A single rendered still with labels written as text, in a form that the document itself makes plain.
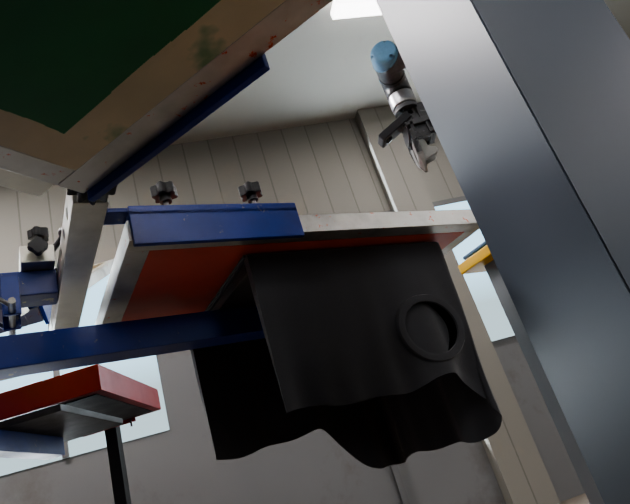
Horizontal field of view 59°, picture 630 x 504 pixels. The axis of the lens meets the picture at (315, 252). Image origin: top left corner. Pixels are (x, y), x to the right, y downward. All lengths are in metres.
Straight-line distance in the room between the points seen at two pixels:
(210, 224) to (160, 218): 0.08
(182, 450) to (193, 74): 3.17
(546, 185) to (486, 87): 0.15
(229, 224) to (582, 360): 0.58
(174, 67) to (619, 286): 0.48
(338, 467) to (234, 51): 3.27
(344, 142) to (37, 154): 4.03
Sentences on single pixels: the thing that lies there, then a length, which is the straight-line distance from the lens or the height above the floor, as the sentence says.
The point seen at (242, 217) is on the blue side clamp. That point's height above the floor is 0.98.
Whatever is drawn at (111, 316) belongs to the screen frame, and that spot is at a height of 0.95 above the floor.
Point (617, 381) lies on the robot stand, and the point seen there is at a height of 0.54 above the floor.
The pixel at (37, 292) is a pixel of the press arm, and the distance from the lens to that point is 1.14.
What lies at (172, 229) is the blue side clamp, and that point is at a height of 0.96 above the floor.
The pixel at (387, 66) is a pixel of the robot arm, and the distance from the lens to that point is 1.58.
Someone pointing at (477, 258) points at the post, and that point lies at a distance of 1.49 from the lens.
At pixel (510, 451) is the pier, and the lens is 3.97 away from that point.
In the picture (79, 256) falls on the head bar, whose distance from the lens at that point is 1.02.
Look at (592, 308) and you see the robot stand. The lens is 0.62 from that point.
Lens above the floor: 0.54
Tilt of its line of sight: 22 degrees up
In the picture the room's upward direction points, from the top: 18 degrees counter-clockwise
